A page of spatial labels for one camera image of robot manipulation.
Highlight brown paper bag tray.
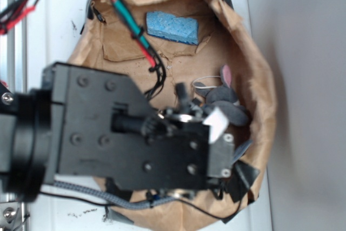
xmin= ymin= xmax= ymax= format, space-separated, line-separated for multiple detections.
xmin=67 ymin=0 xmax=278 ymax=229

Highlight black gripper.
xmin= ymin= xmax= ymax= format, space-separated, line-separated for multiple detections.
xmin=108 ymin=83 xmax=234 ymax=193

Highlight blue sponge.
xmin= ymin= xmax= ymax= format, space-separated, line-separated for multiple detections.
xmin=146 ymin=11 xmax=199 ymax=45

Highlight grey plush bunny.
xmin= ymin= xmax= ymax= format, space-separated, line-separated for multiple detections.
xmin=192 ymin=64 xmax=249 ymax=127

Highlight aluminium frame rail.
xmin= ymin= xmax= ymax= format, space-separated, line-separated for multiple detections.
xmin=0 ymin=0 xmax=30 ymax=231

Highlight grey braided cable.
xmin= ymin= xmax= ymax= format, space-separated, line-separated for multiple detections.
xmin=54 ymin=179 xmax=195 ymax=210

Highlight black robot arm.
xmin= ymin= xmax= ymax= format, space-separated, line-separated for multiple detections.
xmin=1 ymin=63 xmax=234 ymax=202

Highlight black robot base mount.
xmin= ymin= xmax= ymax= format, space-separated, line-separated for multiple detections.
xmin=1 ymin=80 xmax=16 ymax=115

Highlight red green black cable bundle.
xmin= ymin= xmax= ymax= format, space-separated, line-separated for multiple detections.
xmin=0 ymin=0 xmax=166 ymax=99

